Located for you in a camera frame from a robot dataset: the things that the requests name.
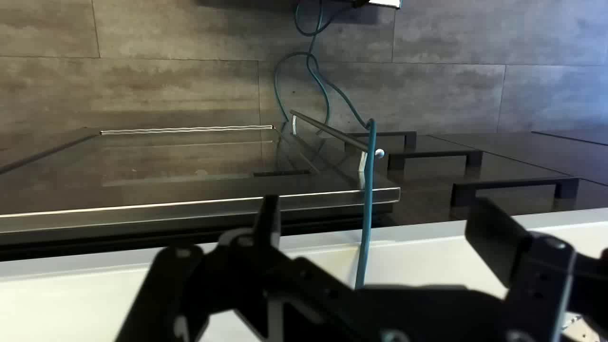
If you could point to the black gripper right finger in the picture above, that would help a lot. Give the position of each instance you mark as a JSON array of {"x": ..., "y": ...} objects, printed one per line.
[{"x": 538, "y": 272}]

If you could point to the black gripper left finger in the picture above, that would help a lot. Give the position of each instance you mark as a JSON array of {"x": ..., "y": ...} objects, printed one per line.
[{"x": 190, "y": 286}]

